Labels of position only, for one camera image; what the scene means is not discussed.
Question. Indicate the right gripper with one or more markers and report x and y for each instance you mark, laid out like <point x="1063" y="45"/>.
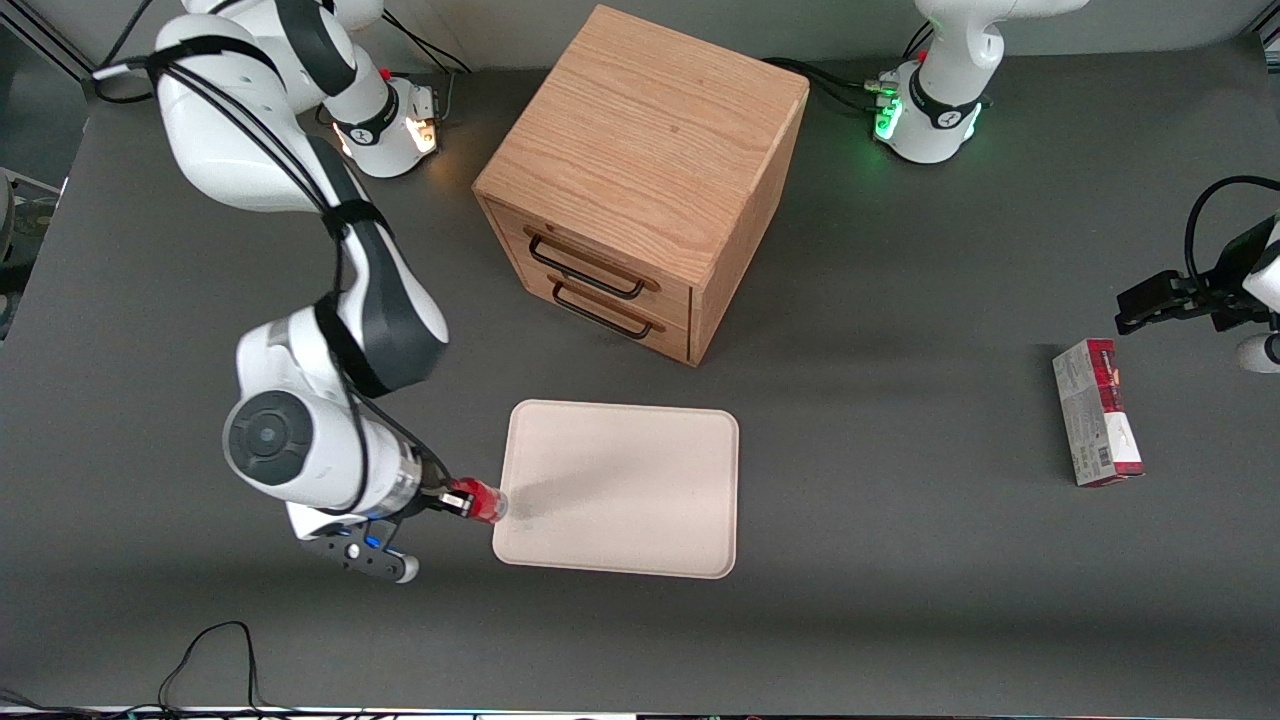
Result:
<point x="432" y="493"/>

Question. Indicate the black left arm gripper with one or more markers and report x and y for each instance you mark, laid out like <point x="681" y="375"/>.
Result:
<point x="1222" y="293"/>

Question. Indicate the red coke bottle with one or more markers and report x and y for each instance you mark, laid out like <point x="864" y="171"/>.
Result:
<point x="485" y="502"/>

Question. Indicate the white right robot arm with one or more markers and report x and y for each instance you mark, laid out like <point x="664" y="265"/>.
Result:
<point x="220" y="130"/>

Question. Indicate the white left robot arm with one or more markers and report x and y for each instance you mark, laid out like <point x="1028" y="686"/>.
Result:
<point x="940" y="100"/>

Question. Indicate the white rectangular tray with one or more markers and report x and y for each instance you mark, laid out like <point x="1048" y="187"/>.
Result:
<point x="620" y="490"/>

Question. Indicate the red and white carton box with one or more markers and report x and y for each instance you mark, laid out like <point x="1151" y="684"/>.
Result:
<point x="1095" y="415"/>

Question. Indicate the wooden drawer front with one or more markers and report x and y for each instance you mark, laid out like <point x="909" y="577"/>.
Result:
<point x="670" y="295"/>
<point x="665" y="335"/>

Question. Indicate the wooden two-drawer cabinet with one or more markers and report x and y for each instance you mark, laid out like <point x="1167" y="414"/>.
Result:
<point x="650" y="140"/>

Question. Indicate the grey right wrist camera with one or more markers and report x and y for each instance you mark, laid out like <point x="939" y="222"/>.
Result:
<point x="360" y="555"/>

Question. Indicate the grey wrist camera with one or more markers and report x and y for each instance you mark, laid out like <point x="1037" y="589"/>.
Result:
<point x="360" y="555"/>
<point x="1258" y="353"/>

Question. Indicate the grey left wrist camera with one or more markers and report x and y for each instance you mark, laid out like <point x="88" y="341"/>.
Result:
<point x="1258" y="353"/>

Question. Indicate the aluminium frame profile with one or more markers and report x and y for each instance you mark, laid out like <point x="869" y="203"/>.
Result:
<point x="45" y="40"/>

